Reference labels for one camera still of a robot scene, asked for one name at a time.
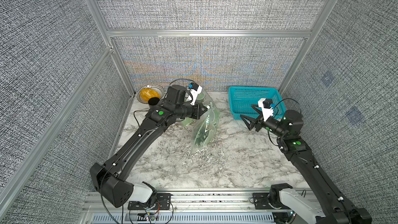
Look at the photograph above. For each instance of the black mug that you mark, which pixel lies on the black mug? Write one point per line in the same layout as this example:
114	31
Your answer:
152	102

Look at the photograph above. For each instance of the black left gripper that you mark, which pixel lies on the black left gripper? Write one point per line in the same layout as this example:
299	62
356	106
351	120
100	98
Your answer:
197	112

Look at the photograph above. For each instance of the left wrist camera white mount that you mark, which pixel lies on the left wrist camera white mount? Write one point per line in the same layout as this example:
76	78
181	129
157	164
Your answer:
194	90

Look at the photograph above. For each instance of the patterned white bowl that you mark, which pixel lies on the patterned white bowl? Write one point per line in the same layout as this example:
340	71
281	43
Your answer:
157	88

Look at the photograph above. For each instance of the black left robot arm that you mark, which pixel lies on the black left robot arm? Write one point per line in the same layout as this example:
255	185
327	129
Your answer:
109	178

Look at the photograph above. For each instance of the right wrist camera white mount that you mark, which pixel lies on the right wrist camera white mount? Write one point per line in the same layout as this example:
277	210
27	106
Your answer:
267	108

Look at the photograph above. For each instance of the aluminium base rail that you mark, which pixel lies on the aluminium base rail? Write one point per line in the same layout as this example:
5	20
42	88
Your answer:
208	206

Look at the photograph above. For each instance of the clear green zip-top bag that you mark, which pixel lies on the clear green zip-top bag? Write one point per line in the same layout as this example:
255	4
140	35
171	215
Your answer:
205	128

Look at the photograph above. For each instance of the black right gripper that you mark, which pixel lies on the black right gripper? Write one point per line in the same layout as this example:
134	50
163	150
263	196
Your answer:
253	122

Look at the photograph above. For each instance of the orange fruit in bowl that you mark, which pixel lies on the orange fruit in bowl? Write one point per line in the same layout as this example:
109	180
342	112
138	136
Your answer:
147	93

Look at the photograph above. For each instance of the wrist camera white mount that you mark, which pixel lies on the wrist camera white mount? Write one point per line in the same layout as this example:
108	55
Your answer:
194	90
267	108

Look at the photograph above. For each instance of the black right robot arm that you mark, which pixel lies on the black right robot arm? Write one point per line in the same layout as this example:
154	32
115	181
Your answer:
335	207

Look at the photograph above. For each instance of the teal plastic basket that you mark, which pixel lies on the teal plastic basket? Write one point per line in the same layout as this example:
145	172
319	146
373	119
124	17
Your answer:
242	98

